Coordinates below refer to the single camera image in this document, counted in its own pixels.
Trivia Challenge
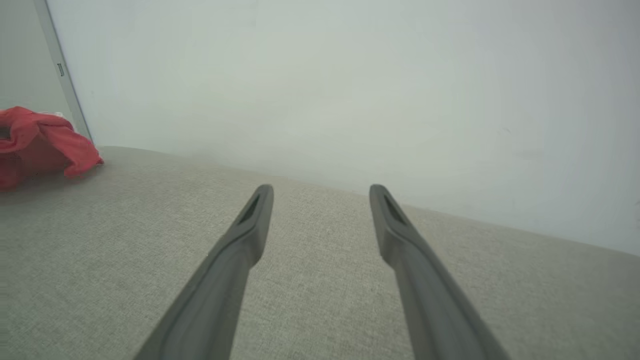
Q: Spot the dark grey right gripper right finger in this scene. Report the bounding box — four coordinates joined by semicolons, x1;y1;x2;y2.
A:
369;184;511;360

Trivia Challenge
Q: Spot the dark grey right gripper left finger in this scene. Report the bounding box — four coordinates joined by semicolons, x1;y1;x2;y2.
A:
134;184;275;360

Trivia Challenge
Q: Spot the red and white garment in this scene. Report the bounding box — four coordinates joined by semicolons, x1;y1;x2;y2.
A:
0;106;105;192

